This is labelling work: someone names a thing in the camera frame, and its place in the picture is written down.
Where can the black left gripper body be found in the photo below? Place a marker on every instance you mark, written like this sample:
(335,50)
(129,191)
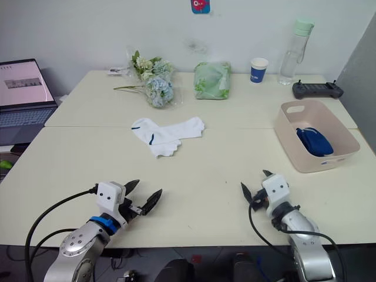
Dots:
(129,210)

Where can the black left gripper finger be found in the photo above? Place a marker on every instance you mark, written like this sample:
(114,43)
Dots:
(132,185)
(152,202)

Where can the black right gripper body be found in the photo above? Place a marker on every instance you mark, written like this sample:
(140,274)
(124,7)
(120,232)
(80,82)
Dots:
(260,202)

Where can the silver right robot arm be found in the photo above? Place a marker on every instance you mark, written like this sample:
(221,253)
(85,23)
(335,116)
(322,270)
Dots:
(305,241)

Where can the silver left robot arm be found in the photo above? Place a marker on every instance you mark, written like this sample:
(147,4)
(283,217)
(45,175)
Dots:
(79,243)

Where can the beige plastic container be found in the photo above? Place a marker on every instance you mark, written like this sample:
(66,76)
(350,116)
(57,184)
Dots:
(289,132)

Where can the folded dark blue sock pair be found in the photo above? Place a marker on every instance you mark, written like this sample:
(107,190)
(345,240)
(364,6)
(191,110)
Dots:
(317,144)

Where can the white sock with blue stripe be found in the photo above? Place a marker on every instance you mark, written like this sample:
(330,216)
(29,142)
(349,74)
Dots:
(144,124)
(185,129)

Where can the dark rounded shape under table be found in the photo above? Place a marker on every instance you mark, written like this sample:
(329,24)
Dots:
(255,268)
(173,271)

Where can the black handheld controller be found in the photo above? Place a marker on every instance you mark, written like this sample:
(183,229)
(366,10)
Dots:
(317,90)

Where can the blue and white paper cup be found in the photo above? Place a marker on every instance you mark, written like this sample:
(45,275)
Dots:
(258,73)

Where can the artificial blue white flower bouquet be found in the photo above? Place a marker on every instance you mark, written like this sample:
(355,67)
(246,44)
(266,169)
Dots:
(158,88)

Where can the green patterned plastic packet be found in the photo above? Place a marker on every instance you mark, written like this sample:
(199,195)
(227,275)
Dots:
(211,80)

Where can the small clear label packet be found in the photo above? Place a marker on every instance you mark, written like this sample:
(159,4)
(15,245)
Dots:
(117,70)

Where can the clear bottle with green lid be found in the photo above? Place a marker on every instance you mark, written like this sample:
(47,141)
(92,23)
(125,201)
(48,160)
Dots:
(290,58)

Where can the small green object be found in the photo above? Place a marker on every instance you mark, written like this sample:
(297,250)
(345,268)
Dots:
(5,164)

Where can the grey partition panel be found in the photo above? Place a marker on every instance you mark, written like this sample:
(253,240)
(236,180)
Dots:
(361,82)

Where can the grey open laptop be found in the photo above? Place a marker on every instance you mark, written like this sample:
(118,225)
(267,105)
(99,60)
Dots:
(23,88)

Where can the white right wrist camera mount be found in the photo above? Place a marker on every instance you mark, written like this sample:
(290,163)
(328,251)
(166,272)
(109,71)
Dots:
(276,188)

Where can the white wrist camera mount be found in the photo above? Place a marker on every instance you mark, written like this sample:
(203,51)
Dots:
(276,188)
(108,195)

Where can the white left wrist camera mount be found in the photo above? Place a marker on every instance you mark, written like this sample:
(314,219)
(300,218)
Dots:
(108,195)

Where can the blue and red wall sticker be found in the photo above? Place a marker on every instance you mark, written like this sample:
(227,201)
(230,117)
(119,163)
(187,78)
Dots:
(201,6)

